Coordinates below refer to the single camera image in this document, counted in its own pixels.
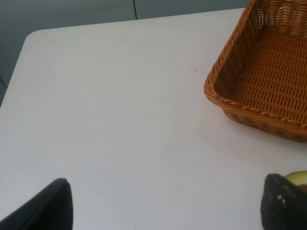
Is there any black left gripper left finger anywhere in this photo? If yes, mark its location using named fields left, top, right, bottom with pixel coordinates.
left=0, top=178, right=73, bottom=230

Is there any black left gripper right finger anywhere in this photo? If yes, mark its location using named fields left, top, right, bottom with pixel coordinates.
left=260, top=173, right=307, bottom=230

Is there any brown wicker basket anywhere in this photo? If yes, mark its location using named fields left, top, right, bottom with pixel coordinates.
left=204, top=0, right=307, bottom=142

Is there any halved avocado with pit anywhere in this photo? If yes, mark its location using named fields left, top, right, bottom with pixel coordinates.
left=284, top=171, right=307, bottom=186

